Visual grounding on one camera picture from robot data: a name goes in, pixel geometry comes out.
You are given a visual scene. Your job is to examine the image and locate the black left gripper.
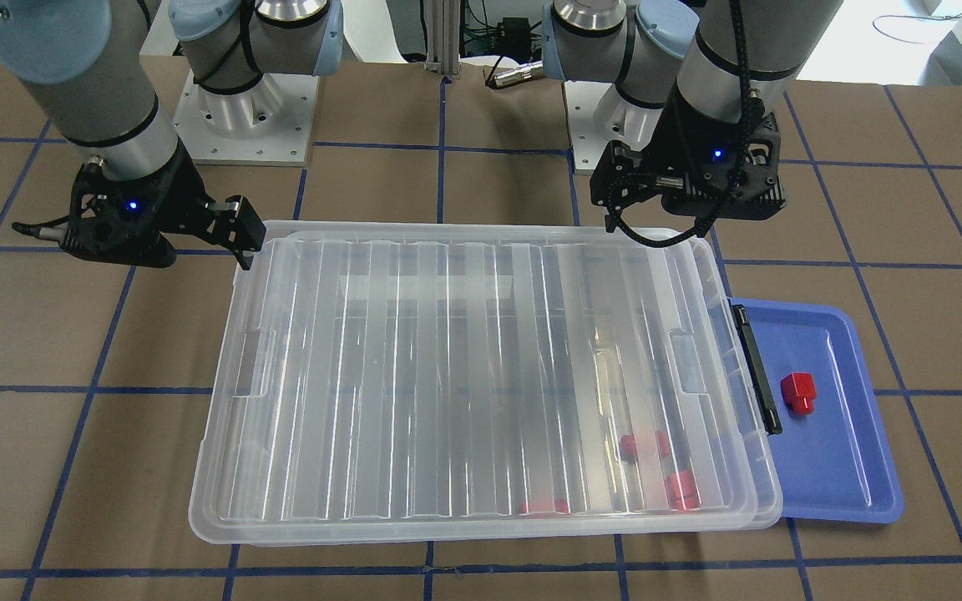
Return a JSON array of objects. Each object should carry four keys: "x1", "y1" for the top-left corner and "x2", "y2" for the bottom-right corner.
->
[{"x1": 590, "y1": 88, "x2": 786, "y2": 233}]

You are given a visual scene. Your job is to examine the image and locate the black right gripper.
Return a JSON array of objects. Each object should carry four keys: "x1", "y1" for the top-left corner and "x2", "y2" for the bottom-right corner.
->
[{"x1": 58, "y1": 149, "x2": 266, "y2": 271}]

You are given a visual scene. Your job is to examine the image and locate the clear plastic box lid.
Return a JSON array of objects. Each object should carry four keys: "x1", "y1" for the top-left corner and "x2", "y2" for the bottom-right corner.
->
[{"x1": 189, "y1": 220, "x2": 762, "y2": 547}]

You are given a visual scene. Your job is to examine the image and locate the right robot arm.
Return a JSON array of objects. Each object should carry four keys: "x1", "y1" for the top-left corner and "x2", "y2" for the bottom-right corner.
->
[{"x1": 0, "y1": 1, "x2": 344, "y2": 270}]

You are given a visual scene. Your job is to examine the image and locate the clear plastic storage box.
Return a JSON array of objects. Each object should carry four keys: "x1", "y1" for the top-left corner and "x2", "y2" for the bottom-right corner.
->
[{"x1": 189, "y1": 220, "x2": 784, "y2": 547}]

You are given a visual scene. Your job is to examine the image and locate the blue plastic tray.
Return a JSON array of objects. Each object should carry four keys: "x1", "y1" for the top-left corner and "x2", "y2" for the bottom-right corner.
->
[{"x1": 732, "y1": 298, "x2": 904, "y2": 524}]

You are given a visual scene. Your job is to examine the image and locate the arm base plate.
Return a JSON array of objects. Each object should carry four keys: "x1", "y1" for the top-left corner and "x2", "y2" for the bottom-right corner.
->
[
  {"x1": 172, "y1": 73, "x2": 321, "y2": 168},
  {"x1": 564, "y1": 81, "x2": 663, "y2": 174}
]

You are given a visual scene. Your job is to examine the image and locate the black box latch handle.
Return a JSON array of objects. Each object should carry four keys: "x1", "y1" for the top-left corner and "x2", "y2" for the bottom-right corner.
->
[{"x1": 730, "y1": 303, "x2": 783, "y2": 435}]

